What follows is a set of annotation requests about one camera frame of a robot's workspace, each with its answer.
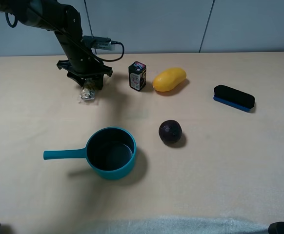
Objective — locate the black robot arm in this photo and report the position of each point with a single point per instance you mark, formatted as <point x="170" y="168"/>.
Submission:
<point x="65" y="21"/>

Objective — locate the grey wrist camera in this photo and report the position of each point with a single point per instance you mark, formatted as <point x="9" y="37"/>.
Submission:
<point x="100" y="43"/>

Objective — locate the black corner block right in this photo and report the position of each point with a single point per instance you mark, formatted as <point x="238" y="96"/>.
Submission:
<point x="276" y="228"/>

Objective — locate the grey cloth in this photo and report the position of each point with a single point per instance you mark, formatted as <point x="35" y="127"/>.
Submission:
<point x="174" y="225"/>

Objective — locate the dark purple round fruit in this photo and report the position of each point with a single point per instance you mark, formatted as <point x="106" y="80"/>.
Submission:
<point x="170" y="132"/>

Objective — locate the yellow mango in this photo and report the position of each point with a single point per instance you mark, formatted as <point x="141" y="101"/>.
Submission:
<point x="168" y="79"/>

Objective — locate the black and blue eraser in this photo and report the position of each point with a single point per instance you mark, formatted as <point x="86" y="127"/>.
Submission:
<point x="234" y="98"/>

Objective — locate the chocolate candy packet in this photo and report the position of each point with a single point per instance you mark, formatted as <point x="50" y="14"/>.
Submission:
<point x="88" y="92"/>

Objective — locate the small black carton box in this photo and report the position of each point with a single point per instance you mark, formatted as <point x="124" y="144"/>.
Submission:
<point x="137" y="75"/>

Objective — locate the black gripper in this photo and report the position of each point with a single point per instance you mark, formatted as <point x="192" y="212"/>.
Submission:
<point x="79" y="68"/>

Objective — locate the teal saucepan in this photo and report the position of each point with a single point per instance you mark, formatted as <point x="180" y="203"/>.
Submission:
<point x="111" y="152"/>

